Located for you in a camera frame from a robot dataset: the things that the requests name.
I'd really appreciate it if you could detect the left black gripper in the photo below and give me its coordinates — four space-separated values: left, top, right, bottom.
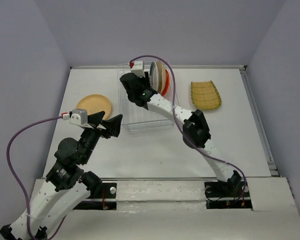
80 110 124 164

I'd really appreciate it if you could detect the plain yellow round plate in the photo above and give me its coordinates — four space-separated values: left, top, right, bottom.
76 94 112 120

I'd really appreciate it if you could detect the white plate with green rim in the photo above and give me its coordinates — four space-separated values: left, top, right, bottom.
149 61 159 91

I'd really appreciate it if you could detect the orange round plate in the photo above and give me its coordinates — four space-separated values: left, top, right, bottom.
161 69 170 96

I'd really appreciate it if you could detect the white wire dish rack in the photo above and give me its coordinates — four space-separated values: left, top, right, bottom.
116 63 175 134

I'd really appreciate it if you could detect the cream plate with leaf pattern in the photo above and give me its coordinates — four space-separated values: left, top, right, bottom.
156 60 166 95

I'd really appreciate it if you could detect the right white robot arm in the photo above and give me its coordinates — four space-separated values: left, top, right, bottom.
119 72 247 196

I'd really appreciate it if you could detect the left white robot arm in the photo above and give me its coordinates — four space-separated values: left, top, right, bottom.
0 108 123 240

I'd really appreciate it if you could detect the yellow green bamboo-pattern plate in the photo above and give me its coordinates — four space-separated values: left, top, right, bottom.
190 80 222 111

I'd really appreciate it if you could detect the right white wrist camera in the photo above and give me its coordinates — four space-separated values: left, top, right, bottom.
129 60 145 78

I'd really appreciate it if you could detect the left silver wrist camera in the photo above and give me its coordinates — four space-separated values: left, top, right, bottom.
69 108 88 126

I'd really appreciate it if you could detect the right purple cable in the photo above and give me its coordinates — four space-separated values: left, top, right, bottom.
128 54 247 208

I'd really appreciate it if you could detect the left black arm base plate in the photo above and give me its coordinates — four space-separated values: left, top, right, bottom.
74 181 117 211

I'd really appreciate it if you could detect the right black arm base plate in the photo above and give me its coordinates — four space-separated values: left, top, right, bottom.
204 181 253 210

